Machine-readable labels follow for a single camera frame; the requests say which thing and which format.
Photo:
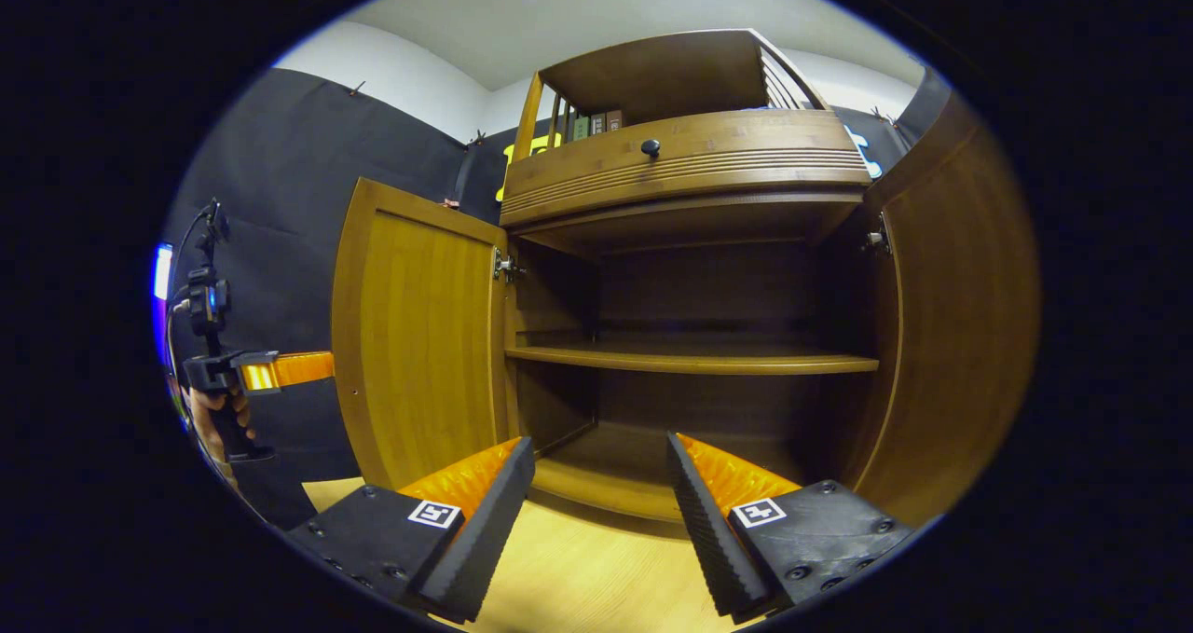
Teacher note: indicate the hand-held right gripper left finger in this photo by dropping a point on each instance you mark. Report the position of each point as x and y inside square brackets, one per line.
[489, 521]

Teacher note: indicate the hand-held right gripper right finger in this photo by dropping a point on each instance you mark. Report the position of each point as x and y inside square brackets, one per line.
[706, 540]

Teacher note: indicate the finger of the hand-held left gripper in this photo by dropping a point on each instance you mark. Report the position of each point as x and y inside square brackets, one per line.
[298, 369]

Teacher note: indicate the wooden cabinet door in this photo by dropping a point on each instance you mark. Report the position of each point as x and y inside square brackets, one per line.
[960, 335]
[419, 335]

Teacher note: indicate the wooden double-door shoe cabinet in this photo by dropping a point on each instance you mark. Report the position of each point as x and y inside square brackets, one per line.
[652, 74]

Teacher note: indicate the wooden inner cabinet shelf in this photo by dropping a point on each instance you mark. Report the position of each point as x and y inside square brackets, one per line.
[690, 360]

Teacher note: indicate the metal left door hinge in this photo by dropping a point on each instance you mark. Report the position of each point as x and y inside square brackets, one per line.
[506, 266]

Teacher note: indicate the metal door hinge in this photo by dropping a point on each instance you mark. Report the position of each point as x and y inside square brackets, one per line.
[506, 266]
[876, 237]

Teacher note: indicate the metal right door hinge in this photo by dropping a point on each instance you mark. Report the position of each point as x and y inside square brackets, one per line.
[876, 237]

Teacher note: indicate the wooden cabinet drawer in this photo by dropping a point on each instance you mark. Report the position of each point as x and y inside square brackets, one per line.
[727, 148]

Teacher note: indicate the lit monitor screen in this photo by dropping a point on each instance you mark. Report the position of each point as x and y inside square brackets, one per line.
[163, 271]

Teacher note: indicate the dark brown book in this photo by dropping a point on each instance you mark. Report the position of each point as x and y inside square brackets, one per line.
[597, 125]

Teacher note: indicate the round black drawer knob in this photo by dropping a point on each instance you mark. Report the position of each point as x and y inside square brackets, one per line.
[651, 149]

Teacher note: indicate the reddish brown book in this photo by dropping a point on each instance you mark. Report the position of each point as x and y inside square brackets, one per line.
[613, 121]

